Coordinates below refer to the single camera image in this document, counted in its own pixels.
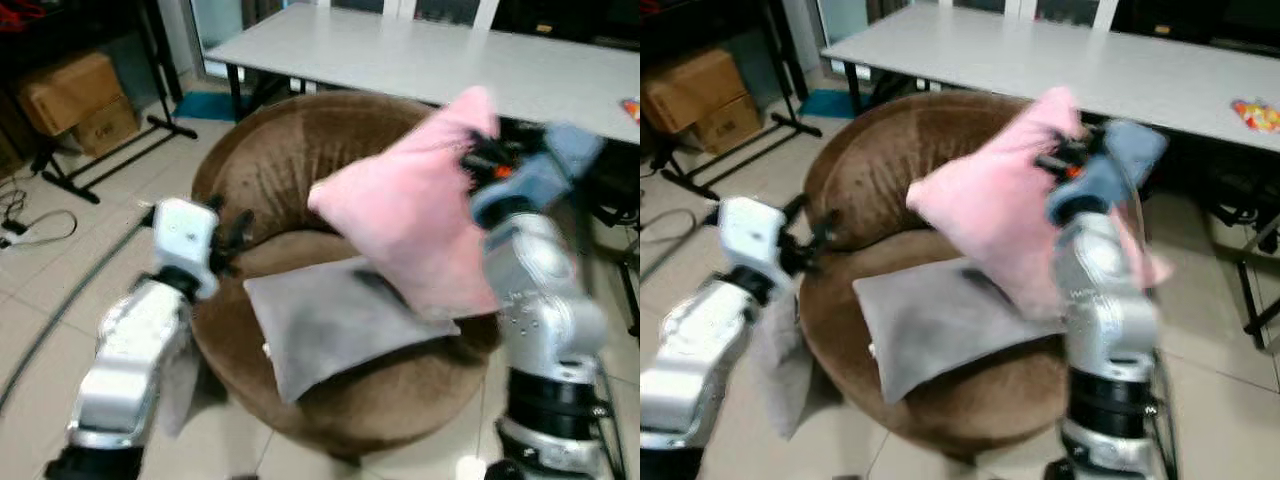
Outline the pink pillow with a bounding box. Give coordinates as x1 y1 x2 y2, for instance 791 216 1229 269
307 86 502 321
905 86 1174 323

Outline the brown round velvet sofa chair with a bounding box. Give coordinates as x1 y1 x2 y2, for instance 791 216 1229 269
803 90 1151 467
190 92 503 463

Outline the blue floor mat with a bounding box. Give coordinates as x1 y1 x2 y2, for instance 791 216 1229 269
799 90 857 120
177 92 237 122

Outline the grey pillow with orange tag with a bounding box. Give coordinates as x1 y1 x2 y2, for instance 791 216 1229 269
749 298 817 442
154 318 203 439

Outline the plain grey pillow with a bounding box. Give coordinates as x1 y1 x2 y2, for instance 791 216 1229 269
243 255 462 405
852 258 1070 407

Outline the small cardboard box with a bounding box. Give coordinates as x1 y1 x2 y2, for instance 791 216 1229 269
694 93 764 154
74 95 142 157

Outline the white table with black legs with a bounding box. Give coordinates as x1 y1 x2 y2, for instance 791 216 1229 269
820 2 1280 353
203 2 641 337

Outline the black metal rack stand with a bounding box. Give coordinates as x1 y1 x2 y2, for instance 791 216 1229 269
0 0 198 204
640 0 824 203

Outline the large cardboard box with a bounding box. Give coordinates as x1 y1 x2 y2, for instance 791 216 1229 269
642 48 747 134
16 52 127 137

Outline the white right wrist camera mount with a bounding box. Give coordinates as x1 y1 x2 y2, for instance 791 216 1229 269
1045 119 1170 227
470 124 607 230

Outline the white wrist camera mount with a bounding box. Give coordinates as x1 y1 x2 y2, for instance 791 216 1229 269
717 196 792 302
1045 119 1170 227
151 197 222 299
470 124 607 230

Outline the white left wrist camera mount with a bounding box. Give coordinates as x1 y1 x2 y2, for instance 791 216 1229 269
717 196 792 302
151 197 222 299

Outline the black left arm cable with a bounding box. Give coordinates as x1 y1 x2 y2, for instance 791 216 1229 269
0 214 157 413
640 204 723 283

